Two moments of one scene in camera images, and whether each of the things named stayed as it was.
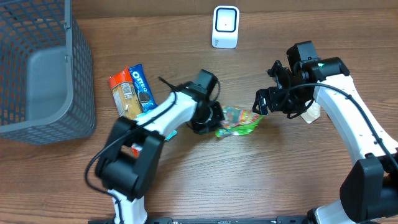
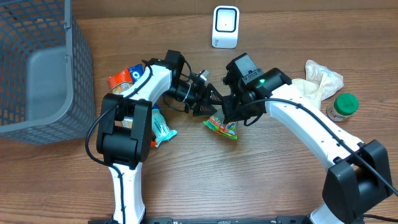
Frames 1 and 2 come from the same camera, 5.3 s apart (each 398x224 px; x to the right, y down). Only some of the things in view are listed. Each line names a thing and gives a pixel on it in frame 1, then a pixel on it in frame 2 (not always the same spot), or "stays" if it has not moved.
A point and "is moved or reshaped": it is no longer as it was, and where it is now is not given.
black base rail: [296, 219] stays
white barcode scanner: [225, 27] stays
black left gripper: [204, 129] to [204, 94]
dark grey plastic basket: [47, 94] stays
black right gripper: [275, 104] to [230, 115]
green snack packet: [237, 122] is moved or reshaped
